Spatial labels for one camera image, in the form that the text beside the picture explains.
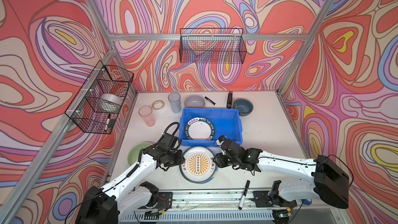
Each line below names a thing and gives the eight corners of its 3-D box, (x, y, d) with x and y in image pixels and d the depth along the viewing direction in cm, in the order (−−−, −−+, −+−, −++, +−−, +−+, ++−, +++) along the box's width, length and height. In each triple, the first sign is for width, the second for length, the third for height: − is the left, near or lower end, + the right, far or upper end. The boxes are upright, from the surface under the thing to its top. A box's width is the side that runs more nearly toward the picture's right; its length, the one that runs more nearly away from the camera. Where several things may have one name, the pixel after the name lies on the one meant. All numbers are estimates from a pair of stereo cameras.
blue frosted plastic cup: (170, 112, 109) (167, 100, 99) (171, 105, 113) (168, 92, 103) (181, 112, 109) (179, 100, 99) (182, 105, 113) (180, 92, 103)
